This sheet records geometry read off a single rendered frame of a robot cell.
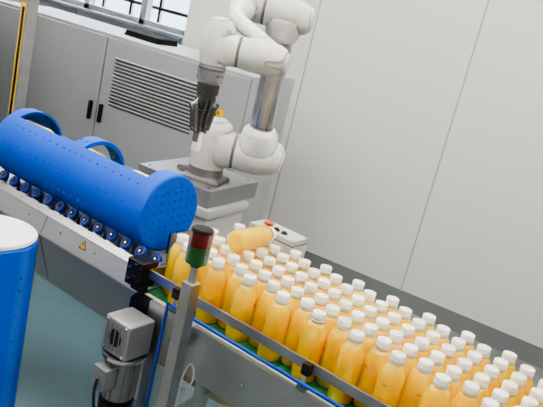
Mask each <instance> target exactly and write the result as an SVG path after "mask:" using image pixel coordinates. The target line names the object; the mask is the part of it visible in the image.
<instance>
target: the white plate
mask: <svg viewBox="0 0 543 407"><path fill-rule="evenodd" d="M37 238H38V233H37V231H36V230H35V229H34V228H33V227H32V226H31V225H29V224H28V223H26V222H24V221H22V220H18V219H15V218H13V217H9V216H2V215H0V251H10V250H19V249H22V248H26V247H28V246H30V245H32V244H33V243H35V242H36V240H37Z"/></svg>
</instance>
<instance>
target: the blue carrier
mask: <svg viewBox="0 0 543 407"><path fill-rule="evenodd" d="M28 120H31V121H33V122H36V123H38V124H40V125H43V126H45V127H46V128H49V129H51V130H52V131H53V132H54V133H53V132H50V131H49V130H47V129H45V128H42V127H40V126H38V125H36V124H34V123H32V122H30V121H28ZM97 145H104V146H105V147H106V148H107V150H108V152H109V154H110V157H107V156H106V157H104V156H102V155H99V154H97V153H95V152H93V151H91V150H89V148H91V147H94V146H97ZM0 166H1V167H2V168H3V169H4V170H7V171H8V172H9V173H11V174H13V175H15V176H18V177H19V178H21V179H22V180H23V181H25V182H29V183H30V184H31V185H33V186H34V187H37V188H40V189H41V190H42V191H44V192H46V193H47V194H49V195H52V196H53V197H54V198H56V199H59V200H60V201H63V202H65V203H66V204H68V205H69V206H70V207H72V208H76V209H78V210H79V211H80V212H82V213H84V214H85V215H88V216H90V217H91V218H93V219H94V220H97V221H98V222H102V223H103V224H104V225H106V226H107V227H108V228H110V229H114V230H116V231H117V232H118V233H120V234H122V235H124V236H125V237H129V238H131V239H132V240H133V241H135V242H136V243H138V244H139V245H143V246H145V247H146V248H147V249H148V250H152V251H161V250H166V248H167V243H168V239H169V235H170V233H177V232H182V231H188V230H189V228H190V226H191V224H192V221H193V220H194V217H195V214H196V208H197V193H196V188H195V186H194V184H193V183H192V181H191V180H190V179H189V178H187V177H185V176H183V175H181V174H178V173H176V172H174V171H173V170H160V171H157V172H155V173H153V174H151V175H150V176H148V177H146V176H144V175H142V174H139V173H137V172H136V171H134V169H132V168H130V167H128V166H126V165H125V164H124V158H123V155H122V153H121V151H120V150H119V149H118V148H117V147H116V146H115V145H114V144H112V143H110V142H108V141H106V140H104V139H101V138H99V137H97V136H86V137H83V138H80V139H78V140H76V141H72V140H71V139H69V138H67V137H65V136H62V135H61V130H60V127H59V125H58V123H57V121H56V120H55V119H54V118H53V117H52V116H50V115H48V114H46V113H44V112H42V111H39V110H36V109H33V108H23V109H19V110H17V111H14V112H12V113H11V114H9V115H8V116H7V117H6V118H5V119H4V120H3V121H2V122H1V123H0Z"/></svg>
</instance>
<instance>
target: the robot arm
mask: <svg viewBox="0 0 543 407"><path fill-rule="evenodd" d="M313 22H314V8H313V7H312V6H311V5H310V4H309V3H307V2H305V1H304V0H231V2H230V5H229V18H228V19H227V18H223V17H218V16H216V17H212V18H211V19H210V20H209V21H208V22H207V24H206V26H205V29H204V33H203V35H202V38H201V42H200V62H199V64H198V70H197V75H196V78H197V79H199V81H198V82H197V86H196V92H197V96H196V100H195V101H193V102H189V106H190V129H191V130H192V131H193V136H192V146H191V152H190V160H189V164H183V163H178V165H177V169H179V170H181V171H182V172H178V174H181V175H183V176H185V177H187V178H189V179H190V180H192V181H195V182H198V183H202V184H204V185H207V186H209V187H217V186H218V185H220V184H222V183H225V182H229V177H226V176H224V175H223V171H224V168H231V169H234V170H238V171H241V172H244V173H248V174H256V175H271V174H275V173H278V172H280V168H281V166H282V164H283V161H284V157H285V151H284V147H283V145H282V144H280V143H278V134H277V132H276V130H275V129H274V123H275V120H276V113H277V110H278V106H279V102H280V96H281V92H282V88H283V84H284V80H285V75H286V72H287V70H288V67H289V64H290V60H291V56H290V54H291V50H292V46H293V44H295V43H296V42H297V40H298V38H299V36H300V35H305V34H307V33H309V32H310V31H311V29H312V27H313ZM254 23H258V24H262V25H264V26H266V27H265V28H266V33H265V32H264V31H262V30H261V29H260V28H259V27H258V26H256V25H255V24H254ZM236 31H238V32H239V33H240V34H241V35H243V36H244V37H243V36H239V35H236V34H235V32H236ZM226 66H229V67H235V68H239V69H243V70H245V71H247V72H250V73H256V74H260V78H259V84H258V89H257V93H256V97H255V104H254V108H253V112H252V116H251V120H250V123H249V124H248V125H246V126H245V127H244V128H243V130H242V133H241V134H239V133H236V132H235V131H233V126H232V124H231V123H230V122H229V121H228V120H227V119H225V118H221V117H216V116H215V114H216V111H217V109H218V107H219V106H220V105H219V104H217V103H216V96H218V93H219V89H220V86H219V85H218V84H222V83H223V80H224V76H225V71H226Z"/></svg>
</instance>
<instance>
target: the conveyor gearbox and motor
mask: <svg viewBox="0 0 543 407"><path fill-rule="evenodd" d="M154 324H155V321H154V320H153V319H151V318H150V317H148V316H146V315H145V314H144V313H142V312H140V311H138V310H137V309H135V308H134V307H130V308H124V309H121V310H118V311H115V312H112V313H108V314H107V319H106V323H105V328H104V332H103V340H102V348H103V349H102V355H103V357H104V361H102V362H99V363H95V364H94V369H93V373H92V378H91V383H90V384H91V385H92V386H94V387H93V391H92V407H95V390H96V389H98V390H99V396H98V401H97V406H98V407H133V399H134V397H135V393H136V389H137V381H138V377H139V373H140V369H141V364H142V363H143V362H144V361H145V360H146V357H147V354H148V353H149V349H150V344H151V340H152V336H153V331H154Z"/></svg>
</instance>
